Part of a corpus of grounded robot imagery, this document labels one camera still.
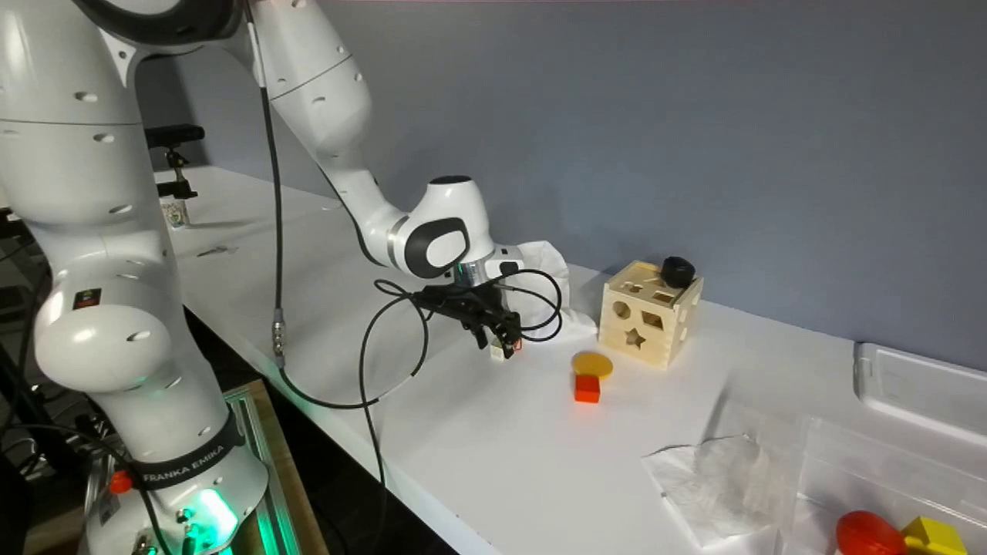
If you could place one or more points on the white plastic bag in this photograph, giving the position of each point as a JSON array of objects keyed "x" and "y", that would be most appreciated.
[{"x": 570, "y": 296}]

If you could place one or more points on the red toy shape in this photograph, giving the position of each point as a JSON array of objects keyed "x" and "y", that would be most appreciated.
[{"x": 866, "y": 536}]

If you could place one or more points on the yellow toy shape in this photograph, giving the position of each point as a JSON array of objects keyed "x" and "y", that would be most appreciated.
[{"x": 933, "y": 537}]

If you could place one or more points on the red wooden pentagon block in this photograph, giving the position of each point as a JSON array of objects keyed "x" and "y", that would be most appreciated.
[{"x": 586, "y": 390}]

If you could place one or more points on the yellow wooden disc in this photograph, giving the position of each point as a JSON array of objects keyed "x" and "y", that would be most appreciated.
[{"x": 593, "y": 363}]

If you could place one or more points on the wooden shape sorter box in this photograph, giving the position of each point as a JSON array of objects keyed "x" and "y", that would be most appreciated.
[{"x": 648, "y": 329}]

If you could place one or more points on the clear plastic tray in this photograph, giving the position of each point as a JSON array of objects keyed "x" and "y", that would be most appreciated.
[{"x": 919, "y": 386}]

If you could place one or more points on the wooden platform frame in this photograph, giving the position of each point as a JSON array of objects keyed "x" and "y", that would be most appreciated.
[{"x": 277, "y": 442}]

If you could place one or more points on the clear bag with coloured shapes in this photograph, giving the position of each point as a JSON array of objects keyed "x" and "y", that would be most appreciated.
[{"x": 895, "y": 481}]

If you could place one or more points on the black round cap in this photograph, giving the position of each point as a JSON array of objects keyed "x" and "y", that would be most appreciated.
[{"x": 675, "y": 273}]

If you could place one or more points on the yellow-green wooden alphabet block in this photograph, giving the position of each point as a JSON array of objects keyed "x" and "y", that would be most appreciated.
[{"x": 500, "y": 352}]

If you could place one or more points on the black camera on stand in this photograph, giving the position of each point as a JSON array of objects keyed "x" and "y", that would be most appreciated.
[{"x": 174, "y": 135}]

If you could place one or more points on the crumpled clear plastic bag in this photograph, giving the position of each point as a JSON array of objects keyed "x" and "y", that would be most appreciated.
[{"x": 718, "y": 473}]

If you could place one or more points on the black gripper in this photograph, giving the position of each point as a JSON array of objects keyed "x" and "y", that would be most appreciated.
[{"x": 463, "y": 304}]

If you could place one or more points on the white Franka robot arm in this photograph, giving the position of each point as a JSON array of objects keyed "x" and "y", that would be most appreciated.
[{"x": 93, "y": 204}]

